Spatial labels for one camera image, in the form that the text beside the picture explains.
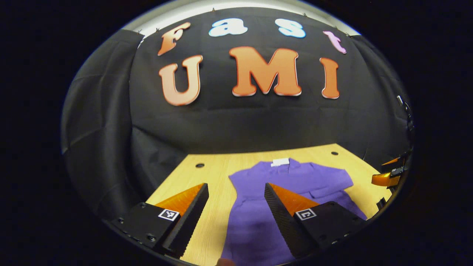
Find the black backdrop cloth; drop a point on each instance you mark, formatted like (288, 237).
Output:
(251, 122)

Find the dark metal stand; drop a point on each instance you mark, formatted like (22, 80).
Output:
(406, 111)

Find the purple button-up shirt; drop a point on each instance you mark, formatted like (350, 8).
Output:
(251, 221)

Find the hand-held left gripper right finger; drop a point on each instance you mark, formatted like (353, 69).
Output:
(282, 221)

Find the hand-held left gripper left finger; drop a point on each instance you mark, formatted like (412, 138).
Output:
(190, 218)

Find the plain black cloth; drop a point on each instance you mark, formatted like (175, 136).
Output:
(96, 122)
(384, 96)

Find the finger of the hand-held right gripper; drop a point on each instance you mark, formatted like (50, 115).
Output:
(392, 161)
(384, 180)

